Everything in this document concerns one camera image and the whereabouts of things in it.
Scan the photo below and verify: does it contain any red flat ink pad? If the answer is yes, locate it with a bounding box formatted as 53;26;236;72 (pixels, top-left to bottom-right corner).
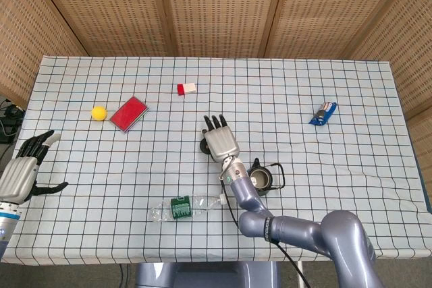
109;95;151;134

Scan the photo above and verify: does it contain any blue snack packet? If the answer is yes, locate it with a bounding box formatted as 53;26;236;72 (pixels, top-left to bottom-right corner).
308;100;339;127

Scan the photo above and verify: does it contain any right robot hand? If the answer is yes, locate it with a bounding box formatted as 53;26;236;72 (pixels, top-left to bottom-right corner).
201;113;242;164

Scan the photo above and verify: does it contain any small black round disc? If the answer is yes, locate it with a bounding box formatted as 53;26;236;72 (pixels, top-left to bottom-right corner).
199;138;212;158

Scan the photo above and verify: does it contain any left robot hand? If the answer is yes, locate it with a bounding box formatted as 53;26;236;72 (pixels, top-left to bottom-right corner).
0;129;70;206

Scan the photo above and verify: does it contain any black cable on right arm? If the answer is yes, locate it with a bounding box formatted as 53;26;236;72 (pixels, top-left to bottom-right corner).
218;173;312;288

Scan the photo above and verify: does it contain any black teapot with handle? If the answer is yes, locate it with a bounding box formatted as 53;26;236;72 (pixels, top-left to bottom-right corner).
247;157;287;198

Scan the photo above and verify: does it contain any grey robot torso base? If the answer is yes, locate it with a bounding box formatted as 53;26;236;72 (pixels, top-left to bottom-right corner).
134;260;281;288

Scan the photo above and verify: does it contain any yellow ball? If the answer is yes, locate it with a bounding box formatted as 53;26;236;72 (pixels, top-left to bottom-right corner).
90;105;109;123

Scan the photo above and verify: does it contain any clear bottle with green label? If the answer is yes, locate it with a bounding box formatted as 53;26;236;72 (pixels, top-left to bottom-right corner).
149;193;228;223

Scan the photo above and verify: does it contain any light blue checked tablecloth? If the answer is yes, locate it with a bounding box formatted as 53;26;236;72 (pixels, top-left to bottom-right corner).
0;54;432;266

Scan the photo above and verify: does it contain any white table leg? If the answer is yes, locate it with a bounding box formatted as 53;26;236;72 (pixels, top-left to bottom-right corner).
296;260;305;288

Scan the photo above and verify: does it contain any red and white small box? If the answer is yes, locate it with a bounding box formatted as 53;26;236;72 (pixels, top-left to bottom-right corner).
176;82;198;96

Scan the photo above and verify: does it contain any woven wooden folding screen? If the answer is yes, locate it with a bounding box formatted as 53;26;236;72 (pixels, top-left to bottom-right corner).
0;0;432;171

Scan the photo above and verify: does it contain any black cables and power strip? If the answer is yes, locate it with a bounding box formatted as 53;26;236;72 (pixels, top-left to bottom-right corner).
0;98;26;144

